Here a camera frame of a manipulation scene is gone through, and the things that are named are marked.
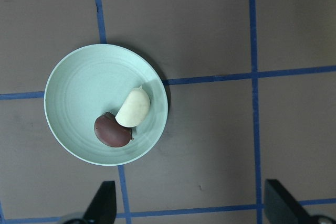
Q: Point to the white steamed bun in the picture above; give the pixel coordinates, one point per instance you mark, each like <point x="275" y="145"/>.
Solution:
<point x="134" y="109"/>

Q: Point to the light green round plate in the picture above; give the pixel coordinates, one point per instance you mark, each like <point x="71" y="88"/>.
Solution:
<point x="91" y="81"/>

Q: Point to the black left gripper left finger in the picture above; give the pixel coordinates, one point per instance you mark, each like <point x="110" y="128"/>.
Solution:
<point x="102" y="208"/>

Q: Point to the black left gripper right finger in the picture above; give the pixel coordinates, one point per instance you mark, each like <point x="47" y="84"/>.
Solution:
<point x="280" y="206"/>

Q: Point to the brown chocolate bun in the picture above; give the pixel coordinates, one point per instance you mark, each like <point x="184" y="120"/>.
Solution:
<point x="110" y="132"/>

